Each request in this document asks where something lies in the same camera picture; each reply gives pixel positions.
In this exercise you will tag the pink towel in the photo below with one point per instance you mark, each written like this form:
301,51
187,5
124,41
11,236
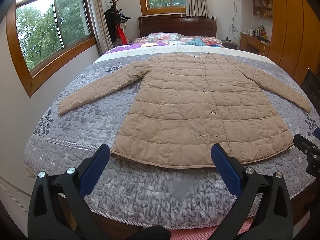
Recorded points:
205,233

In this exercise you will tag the wall shelf with items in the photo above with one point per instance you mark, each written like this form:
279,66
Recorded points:
263,8

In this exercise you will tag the beige quilted down coat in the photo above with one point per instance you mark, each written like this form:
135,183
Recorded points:
186,104

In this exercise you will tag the beige side curtain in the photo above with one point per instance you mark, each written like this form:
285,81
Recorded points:
100,28

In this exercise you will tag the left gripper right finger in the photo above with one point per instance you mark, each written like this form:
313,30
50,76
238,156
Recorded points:
273,218

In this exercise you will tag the coat stand with clothes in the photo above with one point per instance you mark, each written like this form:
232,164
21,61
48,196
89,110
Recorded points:
116,22

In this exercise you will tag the orange wooden wardrobe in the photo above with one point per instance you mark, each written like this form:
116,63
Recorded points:
295,38

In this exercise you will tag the dark chair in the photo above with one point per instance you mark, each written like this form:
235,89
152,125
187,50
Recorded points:
310,86

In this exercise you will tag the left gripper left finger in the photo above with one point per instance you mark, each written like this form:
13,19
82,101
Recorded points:
45,217

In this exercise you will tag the large side window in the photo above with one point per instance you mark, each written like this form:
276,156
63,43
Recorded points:
44,35

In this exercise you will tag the dark wooden headboard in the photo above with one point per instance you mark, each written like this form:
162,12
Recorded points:
177,23

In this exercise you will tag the teal garment on bed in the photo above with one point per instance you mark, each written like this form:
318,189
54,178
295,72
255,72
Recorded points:
196,42

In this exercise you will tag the wooden desk with clutter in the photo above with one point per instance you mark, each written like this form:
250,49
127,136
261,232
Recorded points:
254,44

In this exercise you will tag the grey floral quilted bedspread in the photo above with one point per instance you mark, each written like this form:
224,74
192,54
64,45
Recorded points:
127,191

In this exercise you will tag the floral pillow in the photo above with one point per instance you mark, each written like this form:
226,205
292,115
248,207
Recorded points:
168,38

